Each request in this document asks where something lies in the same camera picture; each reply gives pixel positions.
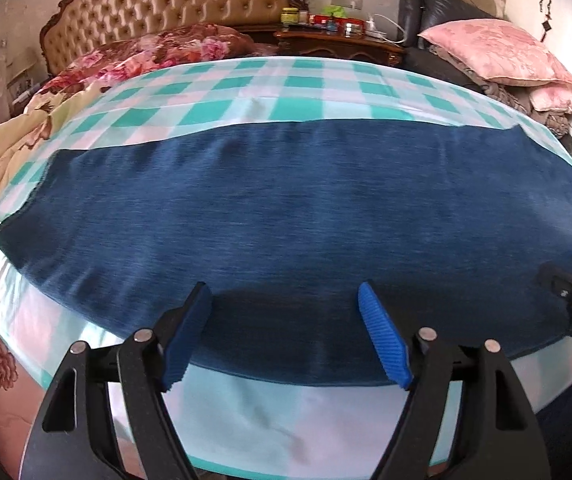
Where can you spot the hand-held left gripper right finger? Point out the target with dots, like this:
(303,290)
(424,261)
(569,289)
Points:
(386,342)

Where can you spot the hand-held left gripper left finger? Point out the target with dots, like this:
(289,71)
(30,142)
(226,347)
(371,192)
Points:
(186,342)

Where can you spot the blue denim pants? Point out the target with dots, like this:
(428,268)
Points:
(266,210)

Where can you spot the small pink pillow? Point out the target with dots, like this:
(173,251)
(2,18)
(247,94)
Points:
(561,100)

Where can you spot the large pink pillow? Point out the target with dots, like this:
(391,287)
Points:
(496,50)

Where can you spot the white wardrobe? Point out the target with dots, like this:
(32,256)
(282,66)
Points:
(566,25)

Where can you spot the red hanging ornament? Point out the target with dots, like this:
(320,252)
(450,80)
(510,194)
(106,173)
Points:
(546,27)

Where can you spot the green white checked tablecloth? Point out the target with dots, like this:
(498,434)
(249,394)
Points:
(266,85)

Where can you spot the black leather armchair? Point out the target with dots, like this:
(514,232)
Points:
(426,15)

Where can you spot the red floral blanket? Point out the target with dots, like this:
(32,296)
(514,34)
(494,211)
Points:
(166,50)

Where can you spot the dark wooden nightstand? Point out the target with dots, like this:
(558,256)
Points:
(346,46)

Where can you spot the white charger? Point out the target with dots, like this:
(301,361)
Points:
(375,32)

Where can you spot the red box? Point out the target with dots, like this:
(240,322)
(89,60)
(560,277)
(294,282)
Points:
(324,21)

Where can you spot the green plastic bag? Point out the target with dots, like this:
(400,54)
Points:
(335,10)

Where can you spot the yellow jar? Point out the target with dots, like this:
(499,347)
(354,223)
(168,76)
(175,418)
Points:
(290,16)

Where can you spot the tufted leather carved headboard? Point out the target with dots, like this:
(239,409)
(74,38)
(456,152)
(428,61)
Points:
(166,0)

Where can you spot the wall outlet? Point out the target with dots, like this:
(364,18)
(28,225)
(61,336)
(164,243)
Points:
(347,1)

